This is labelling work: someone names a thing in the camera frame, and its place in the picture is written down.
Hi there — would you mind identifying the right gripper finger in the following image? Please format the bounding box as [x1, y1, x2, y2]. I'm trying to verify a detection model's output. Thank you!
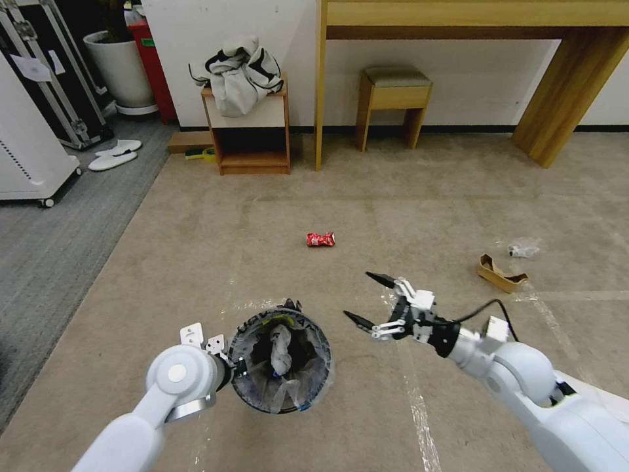
[343, 309, 410, 342]
[366, 270, 419, 307]

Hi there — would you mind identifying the round bin with plastic liner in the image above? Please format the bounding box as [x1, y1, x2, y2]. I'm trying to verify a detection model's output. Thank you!
[227, 296, 336, 416]

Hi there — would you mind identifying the crumpled white paper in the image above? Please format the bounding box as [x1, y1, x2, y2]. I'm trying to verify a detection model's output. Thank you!
[267, 324, 297, 380]

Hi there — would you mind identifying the crushed red can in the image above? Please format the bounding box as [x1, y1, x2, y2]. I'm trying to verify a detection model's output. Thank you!
[305, 231, 339, 249]

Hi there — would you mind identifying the torn brown cardboard piece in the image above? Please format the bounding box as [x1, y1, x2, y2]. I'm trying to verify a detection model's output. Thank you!
[475, 253, 530, 295]

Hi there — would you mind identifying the crumpled clear plastic wrapper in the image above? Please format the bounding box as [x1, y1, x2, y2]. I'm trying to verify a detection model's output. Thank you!
[496, 237, 543, 260]

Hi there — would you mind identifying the small wooden side table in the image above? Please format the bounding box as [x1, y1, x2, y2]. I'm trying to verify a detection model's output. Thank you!
[200, 72, 292, 176]

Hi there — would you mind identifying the wooden stool with grey cushion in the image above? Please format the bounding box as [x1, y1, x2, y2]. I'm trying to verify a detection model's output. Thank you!
[354, 66, 434, 153]

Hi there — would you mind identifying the yellow green tape roll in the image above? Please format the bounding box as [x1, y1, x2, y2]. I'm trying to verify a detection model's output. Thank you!
[184, 146, 218, 164]

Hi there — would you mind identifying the flat brown cardboard box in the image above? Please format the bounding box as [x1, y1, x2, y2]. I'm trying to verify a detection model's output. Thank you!
[166, 131, 215, 155]

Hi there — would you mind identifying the white slipper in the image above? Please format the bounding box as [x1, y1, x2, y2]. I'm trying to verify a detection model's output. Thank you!
[94, 139, 143, 158]
[88, 150, 139, 172]

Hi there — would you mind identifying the white and black jacket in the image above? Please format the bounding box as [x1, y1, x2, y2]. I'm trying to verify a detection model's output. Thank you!
[188, 34, 286, 119]

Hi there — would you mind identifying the wooden desk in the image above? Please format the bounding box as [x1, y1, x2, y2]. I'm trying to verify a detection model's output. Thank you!
[314, 0, 629, 172]

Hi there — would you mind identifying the red cabinet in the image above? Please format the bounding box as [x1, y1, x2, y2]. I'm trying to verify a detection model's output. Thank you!
[126, 10, 179, 125]

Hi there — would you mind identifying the white wheeled appliance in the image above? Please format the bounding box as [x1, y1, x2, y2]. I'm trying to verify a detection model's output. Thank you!
[0, 51, 83, 208]

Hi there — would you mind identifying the white plant pot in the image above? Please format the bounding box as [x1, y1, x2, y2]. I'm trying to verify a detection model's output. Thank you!
[82, 30, 160, 117]

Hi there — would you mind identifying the dark potted plant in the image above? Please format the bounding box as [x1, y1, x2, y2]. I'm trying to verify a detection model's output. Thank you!
[96, 0, 132, 43]

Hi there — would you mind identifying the black flight case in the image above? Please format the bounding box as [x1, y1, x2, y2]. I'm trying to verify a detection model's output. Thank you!
[0, 0, 115, 151]

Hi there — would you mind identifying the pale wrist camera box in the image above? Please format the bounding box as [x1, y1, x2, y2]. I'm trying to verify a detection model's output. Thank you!
[410, 290, 439, 317]

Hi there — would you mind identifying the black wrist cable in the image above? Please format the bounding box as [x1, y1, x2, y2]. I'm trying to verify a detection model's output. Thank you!
[459, 298, 520, 342]

